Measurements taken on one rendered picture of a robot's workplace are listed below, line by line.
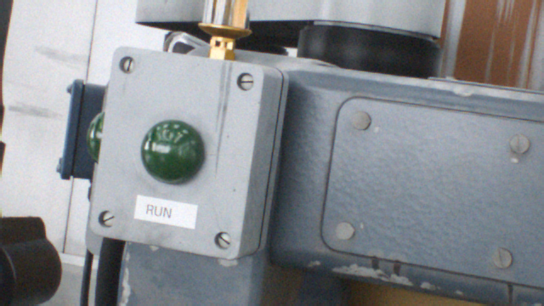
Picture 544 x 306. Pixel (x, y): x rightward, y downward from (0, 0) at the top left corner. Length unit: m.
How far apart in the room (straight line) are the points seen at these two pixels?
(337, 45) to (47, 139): 5.76
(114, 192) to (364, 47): 0.20
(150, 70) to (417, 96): 0.13
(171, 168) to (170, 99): 0.03
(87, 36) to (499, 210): 5.83
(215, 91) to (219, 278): 0.10
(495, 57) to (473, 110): 0.49
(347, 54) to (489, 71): 0.39
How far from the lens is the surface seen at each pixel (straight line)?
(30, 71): 6.46
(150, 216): 0.52
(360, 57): 0.66
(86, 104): 1.02
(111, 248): 0.60
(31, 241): 0.86
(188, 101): 0.52
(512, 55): 1.03
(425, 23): 0.68
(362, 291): 0.80
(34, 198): 6.45
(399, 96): 0.55
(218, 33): 0.59
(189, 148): 0.50
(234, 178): 0.51
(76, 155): 1.03
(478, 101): 0.54
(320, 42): 0.67
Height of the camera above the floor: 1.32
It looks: 3 degrees down
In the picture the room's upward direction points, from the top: 8 degrees clockwise
